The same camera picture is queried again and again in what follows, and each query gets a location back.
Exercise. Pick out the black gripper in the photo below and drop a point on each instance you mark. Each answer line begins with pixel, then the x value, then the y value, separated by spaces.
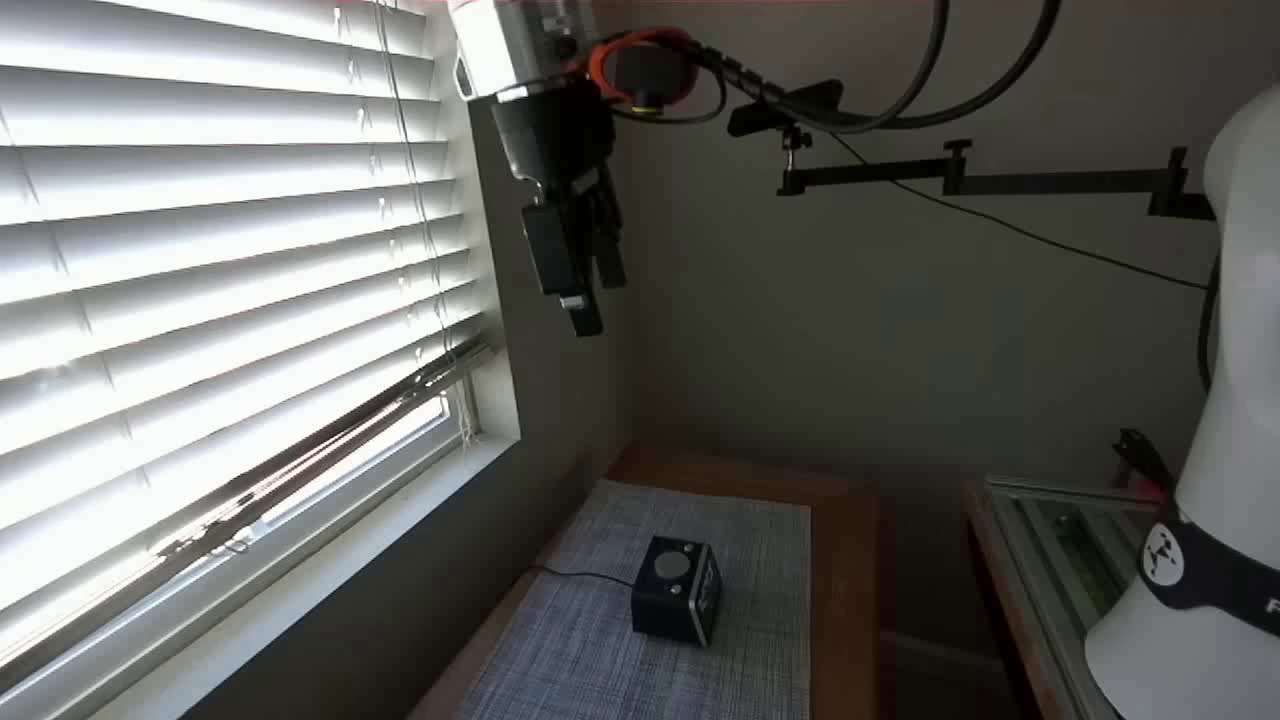
pixel 552 135

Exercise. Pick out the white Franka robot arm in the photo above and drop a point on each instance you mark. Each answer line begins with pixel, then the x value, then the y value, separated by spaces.
pixel 1226 400

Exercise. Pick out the white window blinds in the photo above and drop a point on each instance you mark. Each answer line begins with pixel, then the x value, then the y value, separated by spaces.
pixel 201 242

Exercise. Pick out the wooden side table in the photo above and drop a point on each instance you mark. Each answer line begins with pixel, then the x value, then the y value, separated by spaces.
pixel 843 601

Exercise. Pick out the grey woven placemat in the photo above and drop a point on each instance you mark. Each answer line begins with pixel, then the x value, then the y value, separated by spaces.
pixel 692 681

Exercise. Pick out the red black clamp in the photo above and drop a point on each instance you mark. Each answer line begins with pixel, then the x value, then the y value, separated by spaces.
pixel 1144 467

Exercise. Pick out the black mounted camera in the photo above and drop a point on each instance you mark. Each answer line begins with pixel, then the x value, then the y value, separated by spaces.
pixel 785 104

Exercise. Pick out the white window frame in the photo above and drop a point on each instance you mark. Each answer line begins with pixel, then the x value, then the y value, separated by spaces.
pixel 334 534

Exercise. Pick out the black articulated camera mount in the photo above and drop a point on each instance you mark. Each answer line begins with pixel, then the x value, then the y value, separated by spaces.
pixel 1040 181

